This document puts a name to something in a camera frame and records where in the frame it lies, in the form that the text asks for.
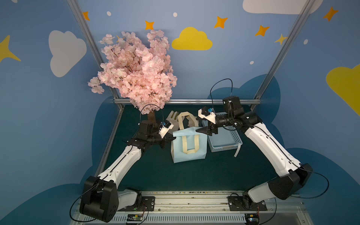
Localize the light blue insulated delivery bag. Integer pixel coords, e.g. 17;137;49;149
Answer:
171;112;207;163

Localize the left green circuit board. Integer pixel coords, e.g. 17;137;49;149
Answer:
126;214;143;223

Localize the right green circuit board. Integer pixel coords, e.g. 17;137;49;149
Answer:
245;214;260;225

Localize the aluminium rear crossbar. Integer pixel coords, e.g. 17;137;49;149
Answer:
114;98;261;105

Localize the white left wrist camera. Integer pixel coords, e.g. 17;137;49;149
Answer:
158;120;174;139

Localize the pink cherry blossom tree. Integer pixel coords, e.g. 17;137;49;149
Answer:
88;30;177;122

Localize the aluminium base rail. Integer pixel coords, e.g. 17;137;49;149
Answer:
68;190;314;225

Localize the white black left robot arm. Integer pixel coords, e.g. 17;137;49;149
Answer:
79;120;175;222

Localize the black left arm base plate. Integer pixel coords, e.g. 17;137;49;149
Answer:
118;196;156;212

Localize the light blue perforated basket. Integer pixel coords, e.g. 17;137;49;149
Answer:
202;112;242;156

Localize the green circuit board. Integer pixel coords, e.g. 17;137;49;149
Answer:
126;214;143;223
245;214;260;225

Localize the aluminium frame post right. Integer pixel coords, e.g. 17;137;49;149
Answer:
253;0;316;101

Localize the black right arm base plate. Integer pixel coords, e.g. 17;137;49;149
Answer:
227;195;267;212

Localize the aluminium frame post left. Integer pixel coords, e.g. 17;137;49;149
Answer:
67;0;120;99

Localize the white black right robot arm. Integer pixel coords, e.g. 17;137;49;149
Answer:
197;96;313;209

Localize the aluminium frame post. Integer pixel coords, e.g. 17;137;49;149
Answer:
67;0;120;99
253;0;316;101

